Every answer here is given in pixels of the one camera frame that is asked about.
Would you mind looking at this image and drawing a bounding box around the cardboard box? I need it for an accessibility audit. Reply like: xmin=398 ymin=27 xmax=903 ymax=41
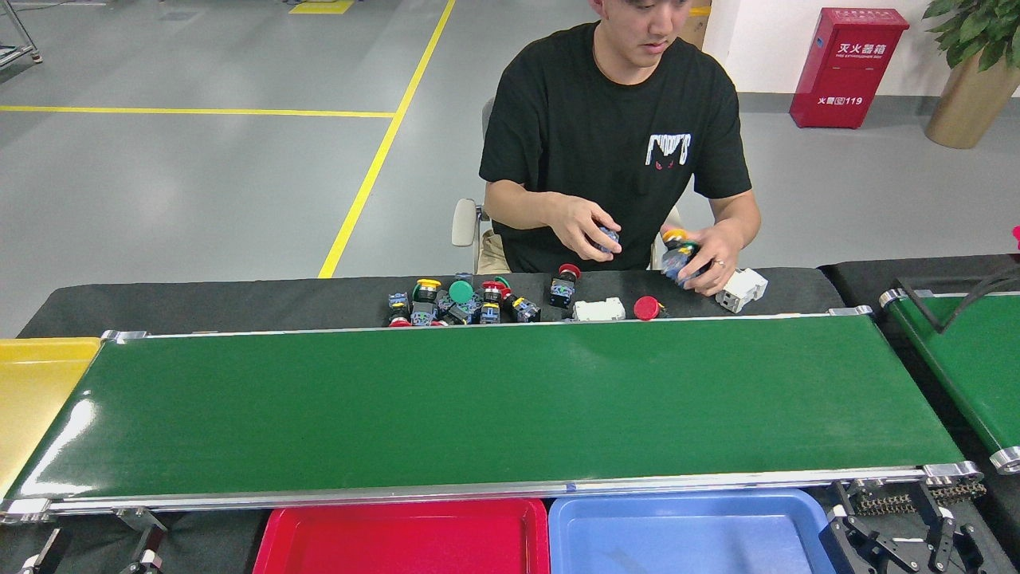
xmin=681 ymin=0 xmax=712 ymax=49

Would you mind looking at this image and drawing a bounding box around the metal rack frame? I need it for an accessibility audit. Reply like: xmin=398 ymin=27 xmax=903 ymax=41
xmin=0 ymin=0 xmax=43 ymax=69

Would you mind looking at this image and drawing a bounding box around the black drive chain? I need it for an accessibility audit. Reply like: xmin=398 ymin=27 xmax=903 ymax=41
xmin=857 ymin=482 xmax=989 ymax=515

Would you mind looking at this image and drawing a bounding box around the black table cover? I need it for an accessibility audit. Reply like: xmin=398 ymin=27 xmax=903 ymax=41
xmin=0 ymin=267 xmax=1013 ymax=574
xmin=819 ymin=254 xmax=1020 ymax=551

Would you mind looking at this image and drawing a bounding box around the green conveyor belt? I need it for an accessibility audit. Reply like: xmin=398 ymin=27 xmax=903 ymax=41
xmin=879 ymin=287 xmax=1020 ymax=475
xmin=0 ymin=305 xmax=987 ymax=525

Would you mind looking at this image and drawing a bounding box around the person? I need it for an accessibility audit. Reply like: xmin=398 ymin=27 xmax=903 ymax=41
xmin=478 ymin=0 xmax=762 ymax=297

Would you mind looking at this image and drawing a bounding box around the potted green plant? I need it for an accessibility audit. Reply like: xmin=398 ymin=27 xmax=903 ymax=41
xmin=923 ymin=0 xmax=1020 ymax=150

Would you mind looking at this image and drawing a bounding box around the black cable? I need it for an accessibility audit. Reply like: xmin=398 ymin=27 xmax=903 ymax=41
xmin=896 ymin=267 xmax=1020 ymax=334

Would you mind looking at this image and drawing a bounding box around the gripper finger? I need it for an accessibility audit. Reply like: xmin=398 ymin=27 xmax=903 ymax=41
xmin=916 ymin=485 xmax=985 ymax=574
xmin=821 ymin=504 xmax=917 ymax=574
xmin=124 ymin=525 xmax=168 ymax=574
xmin=20 ymin=526 xmax=69 ymax=574

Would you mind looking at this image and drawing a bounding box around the person's right hand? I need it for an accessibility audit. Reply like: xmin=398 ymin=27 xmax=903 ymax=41
xmin=548 ymin=194 xmax=624 ymax=262

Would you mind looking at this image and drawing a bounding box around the blue plastic bin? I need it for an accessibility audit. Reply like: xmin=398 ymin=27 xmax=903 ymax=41
xmin=548 ymin=489 xmax=838 ymax=574

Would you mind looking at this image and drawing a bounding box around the person's left hand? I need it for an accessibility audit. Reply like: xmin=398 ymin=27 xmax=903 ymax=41
xmin=676 ymin=222 xmax=746 ymax=297

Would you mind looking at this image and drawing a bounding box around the white circuit breaker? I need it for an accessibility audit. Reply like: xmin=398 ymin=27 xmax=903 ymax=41
xmin=715 ymin=268 xmax=770 ymax=314
xmin=573 ymin=297 xmax=627 ymax=323

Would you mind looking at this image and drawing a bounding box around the yellow tray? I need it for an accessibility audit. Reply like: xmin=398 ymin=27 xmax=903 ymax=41
xmin=0 ymin=337 xmax=103 ymax=501

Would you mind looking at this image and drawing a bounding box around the red fire extinguisher cabinet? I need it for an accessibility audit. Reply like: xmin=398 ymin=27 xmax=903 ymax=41
xmin=789 ymin=8 xmax=911 ymax=130

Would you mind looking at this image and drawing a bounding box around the red plastic bin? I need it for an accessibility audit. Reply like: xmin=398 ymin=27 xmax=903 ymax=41
xmin=253 ymin=498 xmax=551 ymax=574

